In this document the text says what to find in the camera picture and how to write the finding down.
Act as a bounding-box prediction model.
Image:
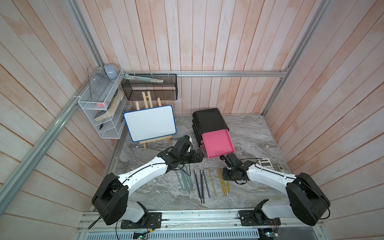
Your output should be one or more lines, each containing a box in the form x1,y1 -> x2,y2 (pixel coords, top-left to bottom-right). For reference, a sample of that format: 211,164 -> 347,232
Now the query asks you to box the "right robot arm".
220,153 -> 331,226

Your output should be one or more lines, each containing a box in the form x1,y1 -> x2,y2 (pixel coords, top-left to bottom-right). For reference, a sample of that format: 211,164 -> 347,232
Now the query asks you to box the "aluminium mounting rail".
74,209 -> 331,240

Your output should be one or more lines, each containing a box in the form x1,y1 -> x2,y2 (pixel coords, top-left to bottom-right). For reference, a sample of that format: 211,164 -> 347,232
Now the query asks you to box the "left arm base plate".
121,212 -> 162,229

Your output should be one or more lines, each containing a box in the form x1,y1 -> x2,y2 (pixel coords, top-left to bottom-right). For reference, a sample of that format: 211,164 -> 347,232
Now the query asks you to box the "black drawer cabinet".
192,108 -> 230,147

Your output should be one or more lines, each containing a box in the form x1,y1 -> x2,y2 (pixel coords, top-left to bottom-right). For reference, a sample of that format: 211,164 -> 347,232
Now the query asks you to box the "green white ruler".
124,74 -> 164,83

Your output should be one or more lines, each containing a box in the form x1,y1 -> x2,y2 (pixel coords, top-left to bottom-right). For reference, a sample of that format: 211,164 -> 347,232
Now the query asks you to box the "white wire wall shelf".
78,68 -> 132,140

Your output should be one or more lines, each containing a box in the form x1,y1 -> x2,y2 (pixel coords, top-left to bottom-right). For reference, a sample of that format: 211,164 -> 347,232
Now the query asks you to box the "book on shelf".
94,89 -> 125,122

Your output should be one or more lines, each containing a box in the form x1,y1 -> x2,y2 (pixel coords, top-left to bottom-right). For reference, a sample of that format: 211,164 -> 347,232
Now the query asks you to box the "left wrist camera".
173,135 -> 193,155

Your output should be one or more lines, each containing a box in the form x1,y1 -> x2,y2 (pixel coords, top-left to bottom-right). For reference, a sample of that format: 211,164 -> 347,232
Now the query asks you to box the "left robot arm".
92,147 -> 204,228

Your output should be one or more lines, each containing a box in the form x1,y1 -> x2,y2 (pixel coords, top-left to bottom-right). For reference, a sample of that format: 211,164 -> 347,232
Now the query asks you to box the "grey round speaker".
104,64 -> 119,81

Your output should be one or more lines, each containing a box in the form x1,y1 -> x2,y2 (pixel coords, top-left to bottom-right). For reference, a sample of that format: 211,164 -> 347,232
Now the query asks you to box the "white calculator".
256,158 -> 275,171

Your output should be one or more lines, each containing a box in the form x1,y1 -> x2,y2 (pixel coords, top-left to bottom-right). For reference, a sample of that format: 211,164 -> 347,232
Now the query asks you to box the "white board blue frame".
124,105 -> 177,142

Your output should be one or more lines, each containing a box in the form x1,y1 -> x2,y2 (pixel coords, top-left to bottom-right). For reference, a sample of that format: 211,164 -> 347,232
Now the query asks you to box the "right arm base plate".
238,210 -> 281,227

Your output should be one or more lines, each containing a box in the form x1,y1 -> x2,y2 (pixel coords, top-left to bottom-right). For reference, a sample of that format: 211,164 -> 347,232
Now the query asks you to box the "black mesh wall basket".
121,73 -> 178,101

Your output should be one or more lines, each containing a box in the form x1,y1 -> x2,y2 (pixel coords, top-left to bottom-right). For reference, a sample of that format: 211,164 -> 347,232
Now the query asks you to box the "grey stapler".
274,164 -> 289,174

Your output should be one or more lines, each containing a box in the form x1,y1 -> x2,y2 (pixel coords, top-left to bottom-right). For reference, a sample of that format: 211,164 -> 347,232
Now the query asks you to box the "green pencil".
175,171 -> 185,191
179,169 -> 190,194
184,168 -> 195,194
183,171 -> 193,193
181,170 -> 191,193

